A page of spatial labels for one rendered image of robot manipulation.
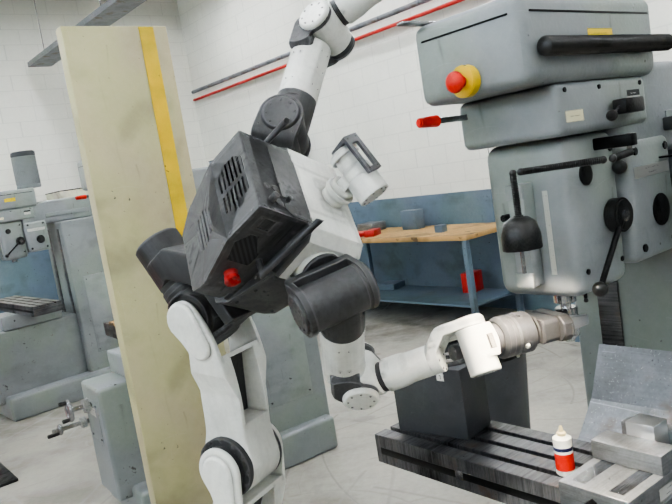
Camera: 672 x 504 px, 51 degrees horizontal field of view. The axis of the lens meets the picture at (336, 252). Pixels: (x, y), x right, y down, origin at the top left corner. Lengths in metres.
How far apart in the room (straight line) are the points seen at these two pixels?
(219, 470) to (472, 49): 1.03
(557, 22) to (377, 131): 6.70
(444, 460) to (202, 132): 9.78
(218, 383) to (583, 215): 0.84
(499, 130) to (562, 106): 0.14
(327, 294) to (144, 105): 1.77
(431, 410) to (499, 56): 0.97
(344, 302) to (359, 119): 7.04
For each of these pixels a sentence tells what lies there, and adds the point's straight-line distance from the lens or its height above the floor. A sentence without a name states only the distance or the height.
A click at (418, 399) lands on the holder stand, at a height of 1.00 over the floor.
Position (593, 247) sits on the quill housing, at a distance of 1.49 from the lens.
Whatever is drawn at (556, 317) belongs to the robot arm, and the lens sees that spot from 1.53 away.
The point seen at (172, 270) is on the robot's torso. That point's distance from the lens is 1.59.
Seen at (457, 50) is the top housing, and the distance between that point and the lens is 1.39.
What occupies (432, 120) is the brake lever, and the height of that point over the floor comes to 1.70.
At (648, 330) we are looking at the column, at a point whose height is 1.11.
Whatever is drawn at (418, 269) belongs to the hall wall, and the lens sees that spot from 7.88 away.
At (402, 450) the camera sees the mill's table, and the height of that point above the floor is 0.88.
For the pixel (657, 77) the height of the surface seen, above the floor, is 1.72.
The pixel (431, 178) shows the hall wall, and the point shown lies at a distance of 7.53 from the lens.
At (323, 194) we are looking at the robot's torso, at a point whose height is 1.59.
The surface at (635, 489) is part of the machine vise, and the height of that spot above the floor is 0.97.
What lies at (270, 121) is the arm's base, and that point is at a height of 1.76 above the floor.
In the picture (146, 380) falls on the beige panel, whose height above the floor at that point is 0.95.
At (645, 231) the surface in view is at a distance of 1.63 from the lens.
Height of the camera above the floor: 1.64
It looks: 7 degrees down
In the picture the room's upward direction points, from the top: 9 degrees counter-clockwise
